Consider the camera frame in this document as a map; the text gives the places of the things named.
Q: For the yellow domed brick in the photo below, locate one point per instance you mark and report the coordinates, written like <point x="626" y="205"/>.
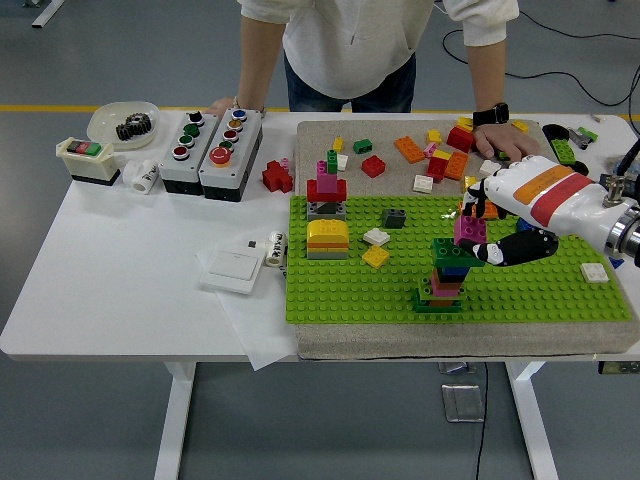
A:
<point x="326" y="231"/>

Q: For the small pink brick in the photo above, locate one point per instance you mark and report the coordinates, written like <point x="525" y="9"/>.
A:
<point x="429" y="148"/>
<point x="285" y="162"/>

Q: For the orange long brick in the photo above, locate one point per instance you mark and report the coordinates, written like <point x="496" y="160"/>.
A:
<point x="495" y="214"/>
<point x="409" y="149"/>

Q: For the orange square brick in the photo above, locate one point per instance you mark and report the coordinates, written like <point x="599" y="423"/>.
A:
<point x="456" y="165"/>

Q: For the small yellow brick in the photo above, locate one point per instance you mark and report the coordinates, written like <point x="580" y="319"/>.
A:
<point x="520" y="125"/>
<point x="442" y="154"/>
<point x="433" y="135"/>
<point x="468" y="181"/>
<point x="338" y="144"/>
<point x="465" y="122"/>

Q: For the white wall switch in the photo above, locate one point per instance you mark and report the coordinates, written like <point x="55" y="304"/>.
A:
<point x="232" y="270"/>

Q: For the orange thin brick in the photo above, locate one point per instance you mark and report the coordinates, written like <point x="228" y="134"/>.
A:
<point x="440" y="301"/>

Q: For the person's left hand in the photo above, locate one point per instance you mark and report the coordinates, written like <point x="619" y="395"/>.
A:
<point x="505" y="137"/>

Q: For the grey emergency stop box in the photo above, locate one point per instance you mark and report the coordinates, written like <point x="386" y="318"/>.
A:
<point x="245" y="145"/>

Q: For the green square frame brick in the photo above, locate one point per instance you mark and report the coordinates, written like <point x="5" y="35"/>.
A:
<point x="425" y="306"/>

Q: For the green long brick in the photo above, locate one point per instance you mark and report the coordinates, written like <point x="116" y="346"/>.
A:
<point x="502" y="155"/>
<point x="563" y="149"/>

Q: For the white square brick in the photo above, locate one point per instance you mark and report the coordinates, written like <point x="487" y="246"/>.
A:
<point x="595" y="273"/>
<point x="423" y="183"/>

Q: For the white plastic dish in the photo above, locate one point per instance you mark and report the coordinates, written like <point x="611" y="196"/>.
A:
<point x="102" y="122"/>

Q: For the white pipe tee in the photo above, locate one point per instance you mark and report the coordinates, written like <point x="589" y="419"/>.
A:
<point x="142" y="177"/>

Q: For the orange flat plate brick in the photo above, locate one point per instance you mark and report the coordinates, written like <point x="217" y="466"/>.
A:
<point x="325" y="245"/>

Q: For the metal floor plate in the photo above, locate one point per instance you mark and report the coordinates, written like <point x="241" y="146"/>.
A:
<point x="462" y="402"/>

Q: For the black wrist watch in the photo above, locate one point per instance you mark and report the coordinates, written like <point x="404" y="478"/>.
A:
<point x="492" y="114"/>

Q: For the grey four-button box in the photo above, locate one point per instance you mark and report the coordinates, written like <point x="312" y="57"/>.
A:
<point x="205" y="145"/>

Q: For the black gear stack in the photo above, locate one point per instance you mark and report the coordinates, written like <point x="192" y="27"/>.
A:
<point x="132" y="127"/>

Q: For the dark grey square brick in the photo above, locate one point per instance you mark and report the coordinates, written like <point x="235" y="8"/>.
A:
<point x="393" y="218"/>

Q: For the small green brick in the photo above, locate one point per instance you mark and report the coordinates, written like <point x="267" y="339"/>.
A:
<point x="362" y="145"/>

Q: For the white frame beam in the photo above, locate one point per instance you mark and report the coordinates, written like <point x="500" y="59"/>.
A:
<point x="47" y="14"/>

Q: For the green studded baseplate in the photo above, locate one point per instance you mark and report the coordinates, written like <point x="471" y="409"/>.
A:
<point x="350" y="290"/>

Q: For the person's left forearm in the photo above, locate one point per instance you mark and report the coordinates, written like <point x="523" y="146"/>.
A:
<point x="487" y="75"/>

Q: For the small blue piece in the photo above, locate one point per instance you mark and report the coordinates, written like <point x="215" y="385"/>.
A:
<point x="616" y="261"/>

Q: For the white paper sheet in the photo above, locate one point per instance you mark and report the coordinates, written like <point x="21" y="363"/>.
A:
<point x="260" y="345"/>

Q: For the grey flat plate brick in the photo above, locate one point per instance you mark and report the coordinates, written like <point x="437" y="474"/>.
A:
<point x="325" y="254"/>

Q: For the person's right forearm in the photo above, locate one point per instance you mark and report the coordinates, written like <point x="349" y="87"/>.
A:
<point x="255" y="65"/>

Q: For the magenta square brick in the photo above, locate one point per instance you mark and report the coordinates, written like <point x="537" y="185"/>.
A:
<point x="470" y="230"/>

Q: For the person's right hand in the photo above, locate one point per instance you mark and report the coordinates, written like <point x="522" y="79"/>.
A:
<point x="222" y="105"/>

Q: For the grey arch brick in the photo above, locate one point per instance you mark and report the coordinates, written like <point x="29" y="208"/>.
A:
<point x="325" y="211"/>

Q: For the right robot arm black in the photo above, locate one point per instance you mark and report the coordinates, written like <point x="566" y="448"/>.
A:
<point x="625" y="235"/>

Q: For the white table leg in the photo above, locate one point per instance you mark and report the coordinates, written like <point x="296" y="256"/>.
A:
<point x="172" y="425"/>
<point x="530" y="425"/>

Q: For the small white brick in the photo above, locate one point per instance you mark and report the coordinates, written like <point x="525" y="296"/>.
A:
<point x="342" y="161"/>

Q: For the large red brick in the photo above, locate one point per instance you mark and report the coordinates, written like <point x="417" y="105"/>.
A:
<point x="460" y="140"/>

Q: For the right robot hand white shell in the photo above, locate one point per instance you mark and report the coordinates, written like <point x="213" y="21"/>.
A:
<point x="550" y="195"/>

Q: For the red wide brick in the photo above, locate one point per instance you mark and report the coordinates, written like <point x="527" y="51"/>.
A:
<point x="340" y="190"/>

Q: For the black electronic device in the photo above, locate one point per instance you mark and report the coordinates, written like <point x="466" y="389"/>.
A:
<point x="606" y="181"/>

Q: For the beige switch box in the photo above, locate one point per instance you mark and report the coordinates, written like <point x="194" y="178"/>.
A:
<point x="87" y="162"/>

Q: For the grey and green tool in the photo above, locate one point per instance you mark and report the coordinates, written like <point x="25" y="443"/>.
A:
<point x="582" y="136"/>

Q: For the red square brick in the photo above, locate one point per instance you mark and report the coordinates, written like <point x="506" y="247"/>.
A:
<point x="436" y="168"/>
<point x="373" y="166"/>

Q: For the green narrow tall brick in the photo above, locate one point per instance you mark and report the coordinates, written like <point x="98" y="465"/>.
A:
<point x="331" y="161"/>

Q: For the pink sloped brick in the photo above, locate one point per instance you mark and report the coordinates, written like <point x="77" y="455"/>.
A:
<point x="445" y="286"/>

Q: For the pink tall brick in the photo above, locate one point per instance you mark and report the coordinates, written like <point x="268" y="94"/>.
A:
<point x="326" y="181"/>

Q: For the red cross-shaped brick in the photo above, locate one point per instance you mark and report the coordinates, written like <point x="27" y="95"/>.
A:
<point x="275" y="175"/>

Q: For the small metal bracket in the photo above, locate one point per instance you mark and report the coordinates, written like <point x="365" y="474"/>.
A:
<point x="452" y="368"/>

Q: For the clear plastic bag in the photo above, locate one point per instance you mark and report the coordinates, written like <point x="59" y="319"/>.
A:
<point x="611" y="164"/>

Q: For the person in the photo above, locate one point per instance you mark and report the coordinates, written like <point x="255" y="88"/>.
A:
<point x="350" y="50"/>

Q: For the yellow square brick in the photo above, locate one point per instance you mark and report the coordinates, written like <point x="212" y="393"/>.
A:
<point x="375" y="256"/>

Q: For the dark blue flat brick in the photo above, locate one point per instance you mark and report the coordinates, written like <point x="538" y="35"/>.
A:
<point x="457" y="271"/>

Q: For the dark green wide brick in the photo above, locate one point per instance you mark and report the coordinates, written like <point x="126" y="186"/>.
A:
<point x="445" y="252"/>

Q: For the white labelled pipe fitting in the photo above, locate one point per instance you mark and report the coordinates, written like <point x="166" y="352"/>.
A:
<point x="275" y="250"/>

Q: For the white sloped brick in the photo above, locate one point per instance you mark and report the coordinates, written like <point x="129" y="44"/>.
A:
<point x="487" y="166"/>
<point x="376" y="236"/>

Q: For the table control label box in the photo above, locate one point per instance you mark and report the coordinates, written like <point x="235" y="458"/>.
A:
<point x="617" y="368"/>

